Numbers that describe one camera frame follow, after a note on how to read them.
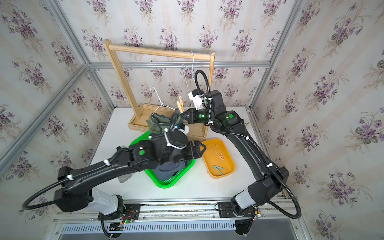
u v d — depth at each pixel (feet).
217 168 2.84
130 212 2.35
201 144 1.87
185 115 2.21
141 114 3.73
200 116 1.94
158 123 2.90
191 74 3.39
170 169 1.71
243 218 2.35
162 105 3.99
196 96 2.01
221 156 3.01
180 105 2.18
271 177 1.31
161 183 2.46
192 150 1.71
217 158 3.02
